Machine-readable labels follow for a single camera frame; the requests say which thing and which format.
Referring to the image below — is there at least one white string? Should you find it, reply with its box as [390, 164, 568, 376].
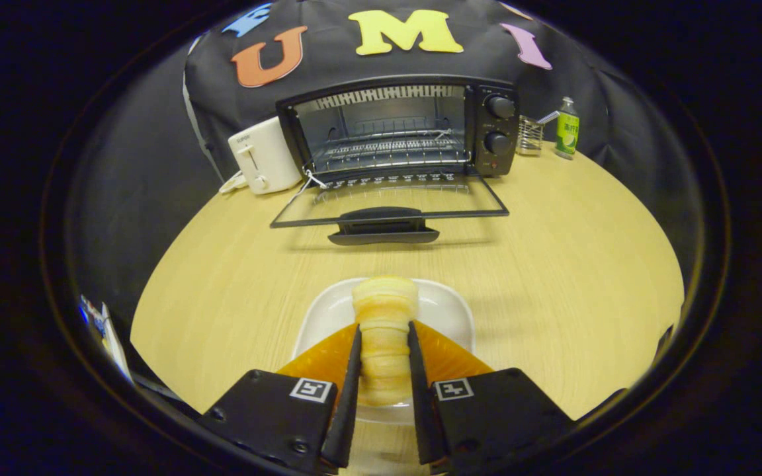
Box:
[300, 168, 330, 194]

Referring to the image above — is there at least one golden bread roll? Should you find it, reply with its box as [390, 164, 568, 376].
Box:
[352, 276, 419, 407]

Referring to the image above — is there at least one black backdrop cloth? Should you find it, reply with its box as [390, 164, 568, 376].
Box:
[67, 0, 702, 318]

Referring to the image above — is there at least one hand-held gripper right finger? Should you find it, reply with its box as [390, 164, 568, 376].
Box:
[407, 321, 577, 476]

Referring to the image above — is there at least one white plate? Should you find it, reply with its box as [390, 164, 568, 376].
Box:
[292, 278, 476, 427]

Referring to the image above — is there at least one black toaster oven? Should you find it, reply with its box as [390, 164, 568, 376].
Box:
[270, 74, 521, 247]

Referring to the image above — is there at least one metal wire holder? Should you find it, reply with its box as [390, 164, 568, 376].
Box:
[517, 116, 546, 157]

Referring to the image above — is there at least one white pop-up toaster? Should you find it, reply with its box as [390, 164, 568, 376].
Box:
[228, 116, 304, 195]

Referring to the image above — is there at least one green label drink bottle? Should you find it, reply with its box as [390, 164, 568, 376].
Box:
[555, 97, 581, 161]

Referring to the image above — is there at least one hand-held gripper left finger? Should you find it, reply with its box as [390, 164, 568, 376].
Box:
[197, 324, 363, 476]

